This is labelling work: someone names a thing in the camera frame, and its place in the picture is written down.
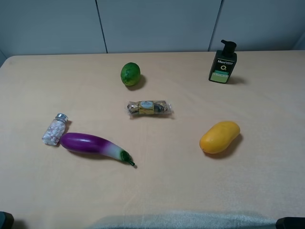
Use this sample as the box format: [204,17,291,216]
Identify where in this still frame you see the gold chocolate pack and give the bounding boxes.
[125,100,174,118]

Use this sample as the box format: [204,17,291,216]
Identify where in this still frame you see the green lime fruit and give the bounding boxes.
[121,62,141,86]

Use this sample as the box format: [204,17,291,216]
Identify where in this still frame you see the yellow mango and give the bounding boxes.
[199,121,240,154]

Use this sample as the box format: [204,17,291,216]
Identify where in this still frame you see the purple eggplant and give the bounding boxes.
[60,133,135,166]

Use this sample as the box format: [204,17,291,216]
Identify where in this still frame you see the black pump lotion bottle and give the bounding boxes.
[209,40,237,84]

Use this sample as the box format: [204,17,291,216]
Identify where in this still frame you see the clear pill bottle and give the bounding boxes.
[42,113,68,146]

